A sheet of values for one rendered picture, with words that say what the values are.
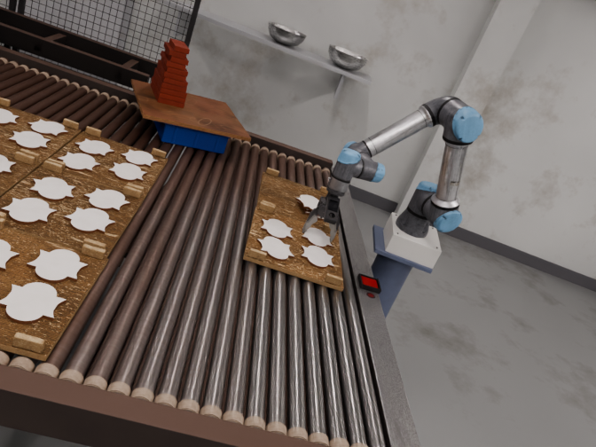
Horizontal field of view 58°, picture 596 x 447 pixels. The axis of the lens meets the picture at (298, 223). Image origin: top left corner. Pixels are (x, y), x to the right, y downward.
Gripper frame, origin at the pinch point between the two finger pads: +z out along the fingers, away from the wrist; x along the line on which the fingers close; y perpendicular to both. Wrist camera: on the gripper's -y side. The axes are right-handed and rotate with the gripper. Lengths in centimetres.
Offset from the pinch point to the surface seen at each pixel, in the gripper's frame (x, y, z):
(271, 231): 17.8, -8.3, 0.0
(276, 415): 10, -93, 5
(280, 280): 11.9, -35.7, 3.2
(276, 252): 15.1, -23.0, 0.3
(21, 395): 59, -109, 2
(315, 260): 1.0, -19.5, 0.2
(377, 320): -21.4, -39.9, 3.8
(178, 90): 75, 66, -19
